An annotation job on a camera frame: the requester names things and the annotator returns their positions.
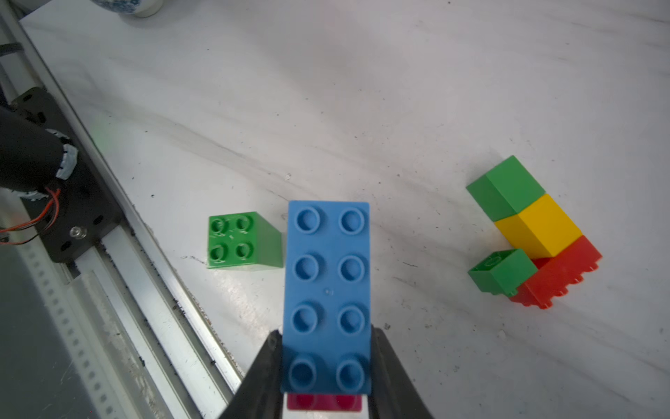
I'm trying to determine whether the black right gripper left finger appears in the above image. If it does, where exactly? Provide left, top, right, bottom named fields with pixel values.
left=219, top=330, right=284, bottom=419

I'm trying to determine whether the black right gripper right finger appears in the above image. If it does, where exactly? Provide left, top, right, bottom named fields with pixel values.
left=368, top=328, right=434, bottom=419

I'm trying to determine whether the magenta lego brick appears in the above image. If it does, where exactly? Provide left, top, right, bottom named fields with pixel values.
left=287, top=394, right=363, bottom=412

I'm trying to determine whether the blue lego brick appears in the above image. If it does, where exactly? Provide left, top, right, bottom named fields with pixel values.
left=281, top=201, right=372, bottom=395

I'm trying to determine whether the green lego brick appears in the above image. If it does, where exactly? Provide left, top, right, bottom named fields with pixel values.
left=207, top=211, right=284, bottom=271
left=466, top=155, right=545, bottom=222
left=468, top=249, right=538, bottom=297

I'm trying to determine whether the red lego brick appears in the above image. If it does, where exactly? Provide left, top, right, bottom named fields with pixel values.
left=509, top=236, right=603, bottom=310

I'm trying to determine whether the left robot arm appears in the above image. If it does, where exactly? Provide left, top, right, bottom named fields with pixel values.
left=1, top=108, right=79, bottom=195

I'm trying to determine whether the blue patterned ceramic plate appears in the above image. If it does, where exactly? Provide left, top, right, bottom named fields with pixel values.
left=92, top=0, right=164, bottom=19

